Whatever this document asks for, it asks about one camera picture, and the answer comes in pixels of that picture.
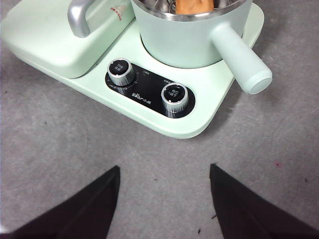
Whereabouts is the black oval control panel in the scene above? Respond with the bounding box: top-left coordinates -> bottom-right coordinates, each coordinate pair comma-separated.
104,61 -> 196,119

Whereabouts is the silver control knob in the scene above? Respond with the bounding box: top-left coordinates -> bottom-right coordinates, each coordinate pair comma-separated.
161,83 -> 189,113
107,58 -> 137,86

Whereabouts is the mint green pot with handle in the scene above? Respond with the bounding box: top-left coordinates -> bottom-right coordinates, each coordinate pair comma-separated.
131,0 -> 273,95

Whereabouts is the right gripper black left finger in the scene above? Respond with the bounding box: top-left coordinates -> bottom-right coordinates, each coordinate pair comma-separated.
0,165 -> 121,239

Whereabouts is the mint green appliance base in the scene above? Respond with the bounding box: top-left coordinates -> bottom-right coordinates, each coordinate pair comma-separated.
59,2 -> 265,139

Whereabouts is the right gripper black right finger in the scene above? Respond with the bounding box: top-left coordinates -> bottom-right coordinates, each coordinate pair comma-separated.
209,163 -> 319,239

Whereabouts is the silver griddle handle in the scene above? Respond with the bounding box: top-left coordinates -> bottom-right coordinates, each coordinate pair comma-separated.
67,0 -> 94,38

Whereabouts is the brown potato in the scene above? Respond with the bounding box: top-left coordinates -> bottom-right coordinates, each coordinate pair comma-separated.
175,0 -> 215,14

